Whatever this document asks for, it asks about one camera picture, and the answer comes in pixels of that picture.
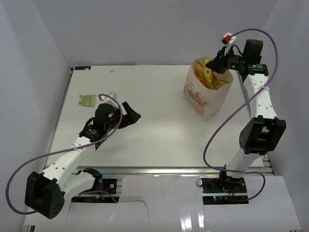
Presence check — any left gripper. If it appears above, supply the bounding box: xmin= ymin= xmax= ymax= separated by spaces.
xmin=105 ymin=101 xmax=140 ymax=132

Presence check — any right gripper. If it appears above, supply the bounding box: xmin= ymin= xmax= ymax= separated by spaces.
xmin=206 ymin=46 xmax=247 ymax=74

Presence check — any yellow snack packet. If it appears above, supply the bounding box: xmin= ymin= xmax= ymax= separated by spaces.
xmin=203 ymin=56 xmax=213 ymax=83

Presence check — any brown chips bag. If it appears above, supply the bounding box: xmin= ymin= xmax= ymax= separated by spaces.
xmin=194 ymin=57 xmax=230 ymax=90

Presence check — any light green snack packet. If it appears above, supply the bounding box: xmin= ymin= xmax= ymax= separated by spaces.
xmin=79 ymin=94 xmax=96 ymax=107

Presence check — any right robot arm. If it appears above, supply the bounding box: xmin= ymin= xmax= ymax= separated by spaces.
xmin=206 ymin=39 xmax=286 ymax=193

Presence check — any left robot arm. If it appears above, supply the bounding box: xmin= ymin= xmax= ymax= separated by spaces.
xmin=25 ymin=102 xmax=141 ymax=219

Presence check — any beige paper bag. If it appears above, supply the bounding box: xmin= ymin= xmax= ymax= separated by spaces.
xmin=183 ymin=59 xmax=234 ymax=121

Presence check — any blue label sticker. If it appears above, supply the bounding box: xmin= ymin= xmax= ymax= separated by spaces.
xmin=74 ymin=66 xmax=91 ymax=71

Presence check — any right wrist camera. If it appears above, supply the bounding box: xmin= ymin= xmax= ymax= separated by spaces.
xmin=221 ymin=32 xmax=237 ymax=56

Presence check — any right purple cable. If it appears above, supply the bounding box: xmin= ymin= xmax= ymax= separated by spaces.
xmin=203 ymin=28 xmax=280 ymax=202

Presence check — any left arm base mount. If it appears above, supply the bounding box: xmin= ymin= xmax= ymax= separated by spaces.
xmin=72 ymin=168 xmax=119 ymax=203

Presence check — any aluminium table frame rail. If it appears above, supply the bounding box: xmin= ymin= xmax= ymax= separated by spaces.
xmin=42 ymin=65 xmax=275 ymax=176

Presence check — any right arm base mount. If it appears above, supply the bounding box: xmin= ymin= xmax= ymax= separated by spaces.
xmin=197 ymin=178 xmax=249 ymax=205

